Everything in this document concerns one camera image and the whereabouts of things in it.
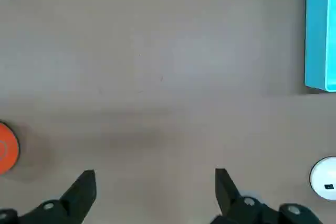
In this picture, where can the light blue rectangular box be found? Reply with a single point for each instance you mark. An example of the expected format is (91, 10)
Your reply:
(316, 37)

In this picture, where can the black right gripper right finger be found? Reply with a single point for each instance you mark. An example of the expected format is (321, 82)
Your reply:
(228, 197)

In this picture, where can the red trash bin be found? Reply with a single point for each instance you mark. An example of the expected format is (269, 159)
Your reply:
(6, 148)

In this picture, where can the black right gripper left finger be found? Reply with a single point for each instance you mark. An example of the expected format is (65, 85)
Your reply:
(76, 197)

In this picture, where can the white round lamp base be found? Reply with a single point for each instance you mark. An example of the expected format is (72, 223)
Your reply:
(325, 176)

